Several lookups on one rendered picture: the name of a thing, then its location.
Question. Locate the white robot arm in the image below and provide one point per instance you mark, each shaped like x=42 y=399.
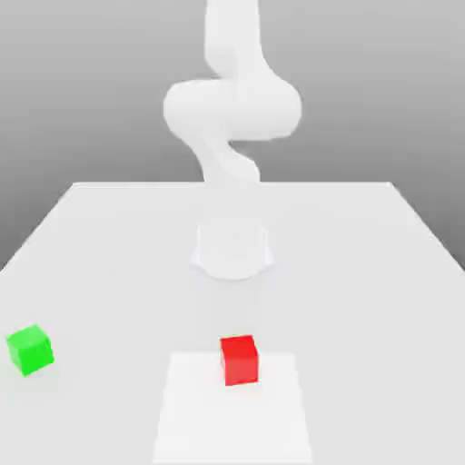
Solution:
x=232 y=109

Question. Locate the small red cube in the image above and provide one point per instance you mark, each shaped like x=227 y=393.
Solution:
x=239 y=361

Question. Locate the small green cube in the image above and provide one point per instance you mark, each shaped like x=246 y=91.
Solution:
x=29 y=350

